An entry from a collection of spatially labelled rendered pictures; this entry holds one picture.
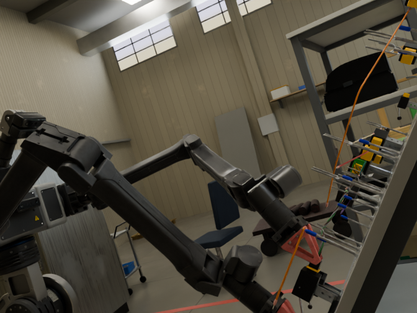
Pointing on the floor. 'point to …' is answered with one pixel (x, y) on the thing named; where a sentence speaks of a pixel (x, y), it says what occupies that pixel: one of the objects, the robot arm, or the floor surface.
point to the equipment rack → (327, 31)
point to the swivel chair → (221, 219)
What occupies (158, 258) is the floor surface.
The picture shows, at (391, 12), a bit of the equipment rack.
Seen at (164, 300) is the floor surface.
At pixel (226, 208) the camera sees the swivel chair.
